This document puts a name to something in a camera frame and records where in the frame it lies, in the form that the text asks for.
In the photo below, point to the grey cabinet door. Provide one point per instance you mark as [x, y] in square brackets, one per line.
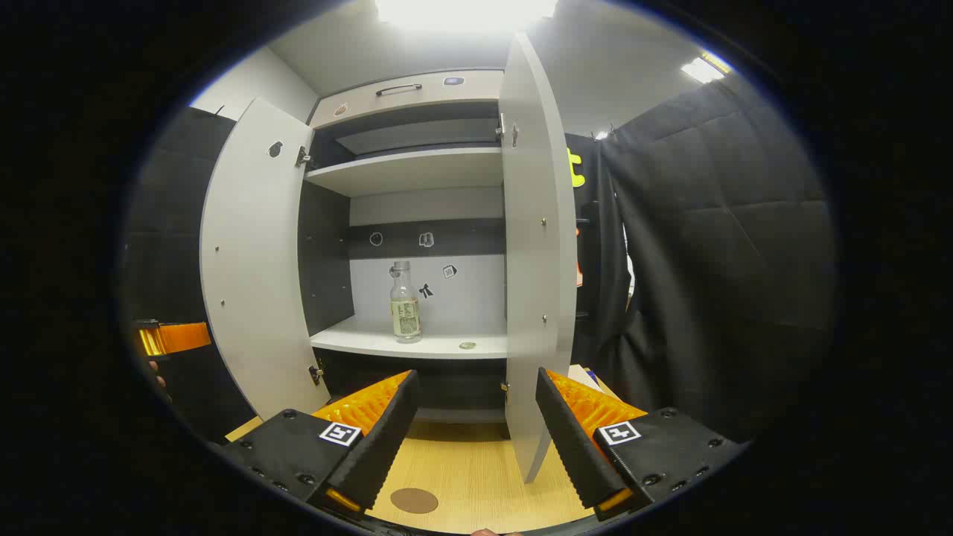
[253, 260]
[536, 260]

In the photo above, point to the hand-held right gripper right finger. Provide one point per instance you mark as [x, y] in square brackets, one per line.
[573, 447]

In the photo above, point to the round brown coaster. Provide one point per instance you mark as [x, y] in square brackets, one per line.
[414, 500]

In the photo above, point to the large ceiling light panel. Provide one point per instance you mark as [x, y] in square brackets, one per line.
[461, 11]

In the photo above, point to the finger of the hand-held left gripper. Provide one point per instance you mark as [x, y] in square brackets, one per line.
[182, 336]

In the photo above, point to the small ceiling light panel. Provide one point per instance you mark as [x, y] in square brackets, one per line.
[703, 69]

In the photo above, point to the black backdrop cloth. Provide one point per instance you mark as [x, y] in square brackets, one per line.
[171, 223]
[707, 260]

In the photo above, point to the white paper booklet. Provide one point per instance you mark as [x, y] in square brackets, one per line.
[584, 374]

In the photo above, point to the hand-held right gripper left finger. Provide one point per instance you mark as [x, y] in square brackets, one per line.
[387, 439]

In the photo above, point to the grey cabinet shelf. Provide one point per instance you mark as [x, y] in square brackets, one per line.
[409, 171]
[372, 339]

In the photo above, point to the clear glass bottle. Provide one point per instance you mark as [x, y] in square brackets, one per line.
[406, 320]

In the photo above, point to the grey cabinet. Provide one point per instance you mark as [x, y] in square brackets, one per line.
[327, 253]

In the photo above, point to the grey cabinet drawer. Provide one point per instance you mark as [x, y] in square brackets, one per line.
[417, 106]

